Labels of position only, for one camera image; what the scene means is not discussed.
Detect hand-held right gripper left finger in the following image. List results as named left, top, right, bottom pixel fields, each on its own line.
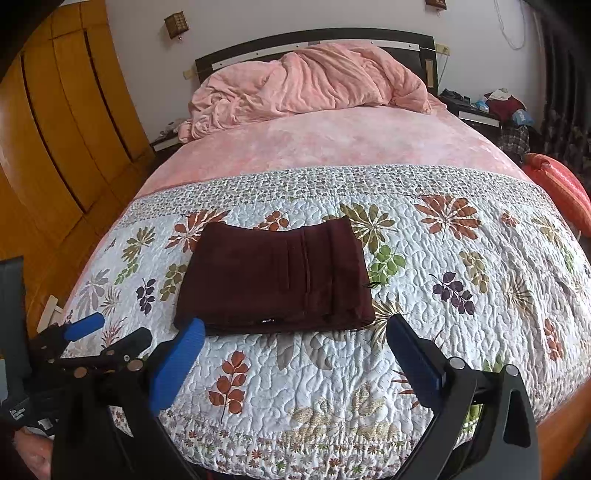
left=51, top=318, right=206, bottom=480

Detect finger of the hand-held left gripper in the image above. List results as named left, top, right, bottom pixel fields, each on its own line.
left=44, top=328, right=153, bottom=370
left=28, top=312, right=106, bottom=357

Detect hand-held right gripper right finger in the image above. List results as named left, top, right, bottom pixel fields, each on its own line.
left=385, top=314, right=541, bottom=480

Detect maroon pants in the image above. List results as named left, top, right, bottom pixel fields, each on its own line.
left=173, top=216, right=377, bottom=337

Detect person's left hand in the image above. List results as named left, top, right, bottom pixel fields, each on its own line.
left=9, top=429, right=56, bottom=480

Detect white paper scrap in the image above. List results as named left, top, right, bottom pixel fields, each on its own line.
left=39, top=295, right=65, bottom=328

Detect white floral quilt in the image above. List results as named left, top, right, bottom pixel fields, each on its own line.
left=58, top=164, right=591, bottom=480

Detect orange wooden wardrobe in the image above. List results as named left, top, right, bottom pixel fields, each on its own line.
left=0, top=0, right=158, bottom=324

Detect dark small nightstand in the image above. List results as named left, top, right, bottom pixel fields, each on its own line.
left=150, top=119, right=185, bottom=153

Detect orange striped cushion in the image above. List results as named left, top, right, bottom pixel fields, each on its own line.
left=522, top=152, right=591, bottom=232

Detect pink bedsheet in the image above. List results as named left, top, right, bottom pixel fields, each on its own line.
left=134, top=105, right=532, bottom=204

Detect plaid cloth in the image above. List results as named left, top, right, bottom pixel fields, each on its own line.
left=496, top=124, right=532, bottom=155

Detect dark nightstand with clutter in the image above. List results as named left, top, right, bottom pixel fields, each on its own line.
left=438, top=95, right=504, bottom=134

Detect maroon cloth pile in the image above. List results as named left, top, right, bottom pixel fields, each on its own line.
left=485, top=95, right=527, bottom=121

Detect pink crumpled comforter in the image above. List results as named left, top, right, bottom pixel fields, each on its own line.
left=178, top=45, right=432, bottom=143

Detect dark wooden headboard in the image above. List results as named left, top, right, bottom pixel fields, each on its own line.
left=194, top=28, right=438, bottom=93

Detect dark patterned curtain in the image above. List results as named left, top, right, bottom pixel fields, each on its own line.
left=536, top=0, right=591, bottom=176

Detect orange wooden bed frame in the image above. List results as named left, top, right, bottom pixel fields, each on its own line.
left=531, top=360, right=591, bottom=480

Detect white wall cable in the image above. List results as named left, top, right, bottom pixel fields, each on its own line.
left=492, top=0, right=529, bottom=51

